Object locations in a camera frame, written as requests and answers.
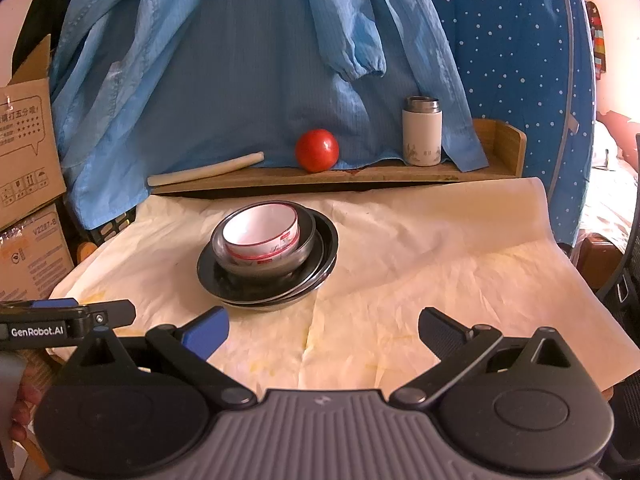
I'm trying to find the colourful wall hanging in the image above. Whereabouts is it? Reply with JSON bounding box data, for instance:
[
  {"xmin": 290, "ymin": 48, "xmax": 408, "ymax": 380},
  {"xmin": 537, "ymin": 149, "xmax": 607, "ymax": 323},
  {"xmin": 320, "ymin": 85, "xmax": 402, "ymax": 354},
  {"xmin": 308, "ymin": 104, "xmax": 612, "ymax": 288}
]
[{"xmin": 586, "ymin": 2, "xmax": 609, "ymax": 81}]

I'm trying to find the cardboard box blue logo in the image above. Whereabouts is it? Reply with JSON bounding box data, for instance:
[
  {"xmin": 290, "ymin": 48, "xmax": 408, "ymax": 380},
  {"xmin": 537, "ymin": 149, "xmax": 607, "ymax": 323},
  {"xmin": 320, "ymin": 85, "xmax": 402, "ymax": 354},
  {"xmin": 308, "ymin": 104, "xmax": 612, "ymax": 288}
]
[{"xmin": 0, "ymin": 202, "xmax": 77, "ymax": 302}]

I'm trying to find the red tomato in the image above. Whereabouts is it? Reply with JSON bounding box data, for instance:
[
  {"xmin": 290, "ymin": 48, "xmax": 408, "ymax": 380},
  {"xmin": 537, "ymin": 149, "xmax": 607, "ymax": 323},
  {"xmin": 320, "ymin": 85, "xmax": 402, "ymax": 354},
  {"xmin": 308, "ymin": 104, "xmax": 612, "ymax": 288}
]
[{"xmin": 294, "ymin": 129, "xmax": 341, "ymax": 174}]

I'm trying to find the white cylindrical stick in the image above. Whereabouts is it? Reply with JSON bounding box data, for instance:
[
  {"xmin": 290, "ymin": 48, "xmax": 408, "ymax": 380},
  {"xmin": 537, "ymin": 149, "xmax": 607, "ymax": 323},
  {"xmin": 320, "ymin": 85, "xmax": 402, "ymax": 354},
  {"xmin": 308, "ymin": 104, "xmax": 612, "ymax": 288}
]
[{"xmin": 146, "ymin": 151, "xmax": 265, "ymax": 187}]

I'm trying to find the brown cardboard box black print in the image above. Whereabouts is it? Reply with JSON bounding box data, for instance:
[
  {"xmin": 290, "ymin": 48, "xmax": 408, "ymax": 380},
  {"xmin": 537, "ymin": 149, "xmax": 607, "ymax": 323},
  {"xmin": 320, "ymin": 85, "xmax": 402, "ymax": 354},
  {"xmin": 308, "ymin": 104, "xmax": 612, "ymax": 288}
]
[{"xmin": 0, "ymin": 35, "xmax": 68, "ymax": 231}]

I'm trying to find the blue white-dotted fabric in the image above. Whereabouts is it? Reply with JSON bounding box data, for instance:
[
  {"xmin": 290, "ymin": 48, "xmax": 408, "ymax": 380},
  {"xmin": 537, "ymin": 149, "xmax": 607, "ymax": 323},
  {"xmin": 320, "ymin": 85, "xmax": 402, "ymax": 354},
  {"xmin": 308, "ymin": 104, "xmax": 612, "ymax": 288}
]
[{"xmin": 415, "ymin": 0, "xmax": 599, "ymax": 261}]

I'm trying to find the dark brown wooden furniture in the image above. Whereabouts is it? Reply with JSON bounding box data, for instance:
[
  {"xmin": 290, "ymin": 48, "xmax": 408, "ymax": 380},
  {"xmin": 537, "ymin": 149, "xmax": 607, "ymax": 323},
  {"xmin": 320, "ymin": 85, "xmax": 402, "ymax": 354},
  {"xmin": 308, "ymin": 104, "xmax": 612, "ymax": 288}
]
[{"xmin": 572, "ymin": 235, "xmax": 624, "ymax": 292}]

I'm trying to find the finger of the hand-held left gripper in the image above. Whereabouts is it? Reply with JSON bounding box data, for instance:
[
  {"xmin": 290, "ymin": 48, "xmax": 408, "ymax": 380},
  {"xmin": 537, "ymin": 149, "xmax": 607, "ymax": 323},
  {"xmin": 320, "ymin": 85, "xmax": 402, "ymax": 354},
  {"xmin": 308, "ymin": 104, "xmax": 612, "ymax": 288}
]
[{"xmin": 30, "ymin": 298, "xmax": 137, "ymax": 329}]

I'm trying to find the person's left hand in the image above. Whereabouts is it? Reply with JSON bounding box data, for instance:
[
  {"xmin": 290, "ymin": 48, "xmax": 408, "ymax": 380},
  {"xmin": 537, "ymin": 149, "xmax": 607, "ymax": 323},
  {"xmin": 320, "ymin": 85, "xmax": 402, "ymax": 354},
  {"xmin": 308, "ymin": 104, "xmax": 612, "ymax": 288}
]
[{"xmin": 10, "ymin": 362, "xmax": 51, "ymax": 473}]

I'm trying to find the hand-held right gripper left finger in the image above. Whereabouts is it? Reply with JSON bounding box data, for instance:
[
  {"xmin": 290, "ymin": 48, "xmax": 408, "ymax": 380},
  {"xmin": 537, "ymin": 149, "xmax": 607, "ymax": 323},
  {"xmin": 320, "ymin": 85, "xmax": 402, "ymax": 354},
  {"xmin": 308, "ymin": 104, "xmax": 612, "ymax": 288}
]
[{"xmin": 75, "ymin": 305, "xmax": 258, "ymax": 408}]

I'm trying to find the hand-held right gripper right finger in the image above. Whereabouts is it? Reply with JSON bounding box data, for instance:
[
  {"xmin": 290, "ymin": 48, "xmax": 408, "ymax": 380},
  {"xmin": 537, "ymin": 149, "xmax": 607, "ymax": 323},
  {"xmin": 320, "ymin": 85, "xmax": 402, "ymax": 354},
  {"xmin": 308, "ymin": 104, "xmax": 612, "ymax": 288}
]
[{"xmin": 389, "ymin": 306, "xmax": 576, "ymax": 407}]

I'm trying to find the black plastic crate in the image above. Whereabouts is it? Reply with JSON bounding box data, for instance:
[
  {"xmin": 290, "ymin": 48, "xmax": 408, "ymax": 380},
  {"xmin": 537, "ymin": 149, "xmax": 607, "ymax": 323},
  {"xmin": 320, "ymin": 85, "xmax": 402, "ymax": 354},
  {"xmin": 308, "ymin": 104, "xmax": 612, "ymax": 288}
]
[{"xmin": 86, "ymin": 205, "xmax": 137, "ymax": 247}]

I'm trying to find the stainless steel bowl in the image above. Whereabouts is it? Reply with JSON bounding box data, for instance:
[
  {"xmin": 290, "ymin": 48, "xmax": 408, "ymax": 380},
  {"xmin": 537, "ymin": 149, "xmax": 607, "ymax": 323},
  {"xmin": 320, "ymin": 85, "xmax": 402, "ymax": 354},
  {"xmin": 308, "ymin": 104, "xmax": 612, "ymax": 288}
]
[{"xmin": 210, "ymin": 201, "xmax": 317, "ymax": 279}]

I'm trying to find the white bowl red rim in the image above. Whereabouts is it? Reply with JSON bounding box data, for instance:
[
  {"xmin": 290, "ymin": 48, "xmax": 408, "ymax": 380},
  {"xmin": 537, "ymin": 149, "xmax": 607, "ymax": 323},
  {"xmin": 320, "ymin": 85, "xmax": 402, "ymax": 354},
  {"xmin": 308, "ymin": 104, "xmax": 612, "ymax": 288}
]
[
  {"xmin": 221, "ymin": 206, "xmax": 301, "ymax": 257},
  {"xmin": 225, "ymin": 240, "xmax": 301, "ymax": 267}
]

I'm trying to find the white thermos bottle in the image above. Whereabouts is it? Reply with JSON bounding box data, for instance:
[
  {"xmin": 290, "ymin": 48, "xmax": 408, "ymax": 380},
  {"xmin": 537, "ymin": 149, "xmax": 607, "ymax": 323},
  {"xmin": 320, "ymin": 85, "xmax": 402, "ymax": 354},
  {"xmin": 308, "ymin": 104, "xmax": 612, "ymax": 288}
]
[{"xmin": 402, "ymin": 95, "xmax": 444, "ymax": 167}]

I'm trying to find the stainless steel plate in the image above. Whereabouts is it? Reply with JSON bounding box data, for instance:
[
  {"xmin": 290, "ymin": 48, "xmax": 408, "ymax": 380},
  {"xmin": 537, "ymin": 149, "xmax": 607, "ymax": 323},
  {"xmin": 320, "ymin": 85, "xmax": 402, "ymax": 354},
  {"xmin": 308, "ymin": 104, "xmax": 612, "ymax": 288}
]
[
  {"xmin": 215, "ymin": 215, "xmax": 340, "ymax": 314},
  {"xmin": 196, "ymin": 207, "xmax": 328, "ymax": 302},
  {"xmin": 200, "ymin": 210, "xmax": 335, "ymax": 307}
]

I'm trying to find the light blue garment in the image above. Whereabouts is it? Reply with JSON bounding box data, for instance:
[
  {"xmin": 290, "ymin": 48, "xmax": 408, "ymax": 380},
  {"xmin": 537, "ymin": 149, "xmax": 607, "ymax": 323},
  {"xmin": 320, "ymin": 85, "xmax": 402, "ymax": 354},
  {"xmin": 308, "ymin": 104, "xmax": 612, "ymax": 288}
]
[{"xmin": 50, "ymin": 0, "xmax": 491, "ymax": 231}]

